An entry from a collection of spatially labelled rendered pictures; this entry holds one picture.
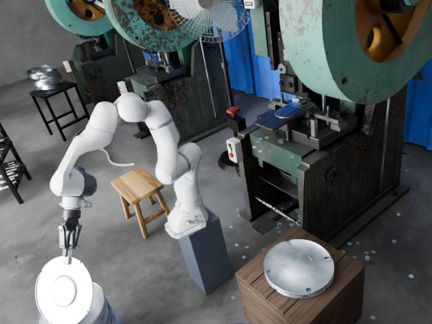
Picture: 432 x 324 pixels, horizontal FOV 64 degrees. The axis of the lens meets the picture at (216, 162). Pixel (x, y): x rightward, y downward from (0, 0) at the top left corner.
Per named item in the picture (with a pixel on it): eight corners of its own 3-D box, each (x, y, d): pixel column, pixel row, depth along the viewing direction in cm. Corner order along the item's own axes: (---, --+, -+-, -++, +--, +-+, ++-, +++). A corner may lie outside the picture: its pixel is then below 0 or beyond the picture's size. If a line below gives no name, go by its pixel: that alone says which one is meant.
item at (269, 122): (274, 152, 174) (272, 128, 167) (256, 143, 185) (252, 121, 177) (308, 132, 185) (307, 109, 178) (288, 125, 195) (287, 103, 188)
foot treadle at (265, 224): (263, 240, 199) (262, 233, 196) (252, 231, 206) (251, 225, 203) (330, 191, 223) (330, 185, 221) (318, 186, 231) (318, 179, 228)
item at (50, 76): (64, 142, 392) (32, 74, 350) (47, 134, 421) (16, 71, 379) (94, 126, 415) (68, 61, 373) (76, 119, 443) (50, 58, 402)
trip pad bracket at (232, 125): (242, 150, 207) (237, 120, 197) (231, 144, 215) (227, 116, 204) (249, 145, 210) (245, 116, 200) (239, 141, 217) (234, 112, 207)
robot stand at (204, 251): (206, 296, 187) (188, 236, 163) (189, 276, 200) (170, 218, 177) (233, 277, 194) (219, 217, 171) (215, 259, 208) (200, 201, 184)
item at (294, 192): (312, 207, 186) (312, 207, 186) (258, 177, 218) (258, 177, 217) (360, 172, 204) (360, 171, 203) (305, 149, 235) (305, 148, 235)
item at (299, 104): (308, 118, 180) (308, 110, 177) (287, 111, 191) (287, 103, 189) (320, 112, 184) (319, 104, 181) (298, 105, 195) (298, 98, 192)
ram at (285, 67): (296, 96, 168) (292, 33, 153) (274, 90, 180) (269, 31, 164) (320, 83, 176) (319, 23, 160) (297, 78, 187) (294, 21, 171)
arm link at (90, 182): (76, 197, 140) (99, 198, 147) (80, 164, 142) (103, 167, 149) (58, 196, 153) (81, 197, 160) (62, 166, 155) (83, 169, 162)
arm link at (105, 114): (100, 82, 133) (101, 80, 148) (87, 126, 136) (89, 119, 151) (148, 99, 139) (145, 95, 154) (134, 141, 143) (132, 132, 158)
